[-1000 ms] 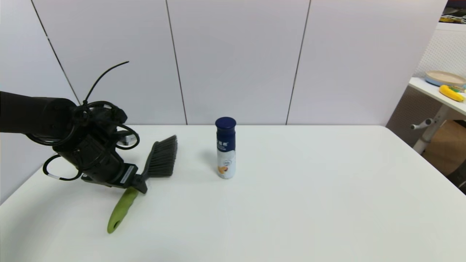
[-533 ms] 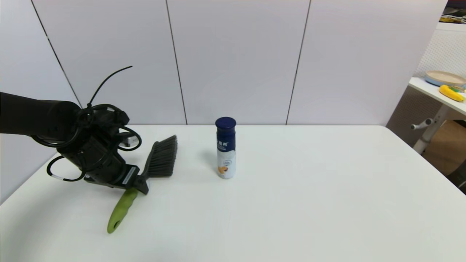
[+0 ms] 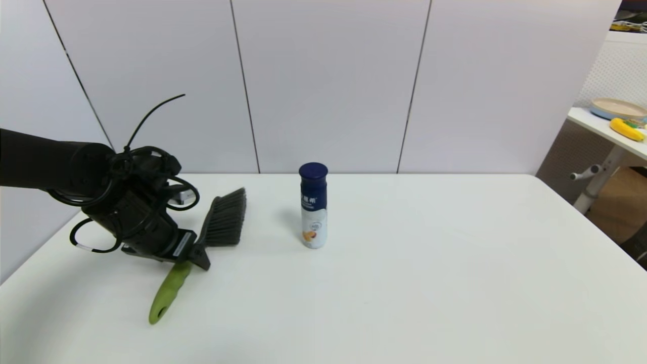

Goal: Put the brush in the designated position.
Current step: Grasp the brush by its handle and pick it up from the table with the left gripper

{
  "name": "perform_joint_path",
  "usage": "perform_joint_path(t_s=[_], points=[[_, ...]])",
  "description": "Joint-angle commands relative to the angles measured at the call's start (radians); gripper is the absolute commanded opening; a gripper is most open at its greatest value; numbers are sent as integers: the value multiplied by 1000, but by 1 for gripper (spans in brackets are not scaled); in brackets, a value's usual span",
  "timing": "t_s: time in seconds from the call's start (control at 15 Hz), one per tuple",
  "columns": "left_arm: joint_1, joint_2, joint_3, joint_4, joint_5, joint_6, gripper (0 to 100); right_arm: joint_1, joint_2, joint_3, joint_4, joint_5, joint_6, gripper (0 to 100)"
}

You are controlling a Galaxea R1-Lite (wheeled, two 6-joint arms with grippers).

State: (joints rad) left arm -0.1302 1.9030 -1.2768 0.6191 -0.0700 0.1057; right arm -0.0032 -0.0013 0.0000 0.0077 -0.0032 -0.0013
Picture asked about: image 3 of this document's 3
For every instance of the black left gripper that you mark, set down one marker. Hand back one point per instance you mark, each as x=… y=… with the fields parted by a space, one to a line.
x=144 y=225

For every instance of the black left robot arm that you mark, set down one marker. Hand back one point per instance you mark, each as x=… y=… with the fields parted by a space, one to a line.
x=45 y=159

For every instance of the blue capped white bottle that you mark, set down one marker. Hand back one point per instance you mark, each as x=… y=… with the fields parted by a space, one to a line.
x=314 y=212

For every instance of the black zip tie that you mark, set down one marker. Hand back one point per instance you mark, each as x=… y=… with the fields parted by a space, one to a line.
x=149 y=114

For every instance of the white side table leg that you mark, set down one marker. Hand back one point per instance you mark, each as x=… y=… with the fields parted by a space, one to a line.
x=596 y=184

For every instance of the white side table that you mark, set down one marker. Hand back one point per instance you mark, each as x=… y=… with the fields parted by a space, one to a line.
x=595 y=124

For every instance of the brown cardboard box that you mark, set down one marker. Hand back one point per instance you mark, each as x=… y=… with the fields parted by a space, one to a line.
x=620 y=205

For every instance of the yellow toy banana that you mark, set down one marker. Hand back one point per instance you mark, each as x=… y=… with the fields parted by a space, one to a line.
x=622 y=130

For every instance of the beige blue rimmed plate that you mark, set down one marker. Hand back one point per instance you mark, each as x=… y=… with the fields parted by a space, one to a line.
x=616 y=108

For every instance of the white perforated panel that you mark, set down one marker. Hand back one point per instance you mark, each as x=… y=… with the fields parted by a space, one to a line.
x=617 y=71

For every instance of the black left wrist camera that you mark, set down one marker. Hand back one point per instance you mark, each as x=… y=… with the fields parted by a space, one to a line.
x=163 y=169

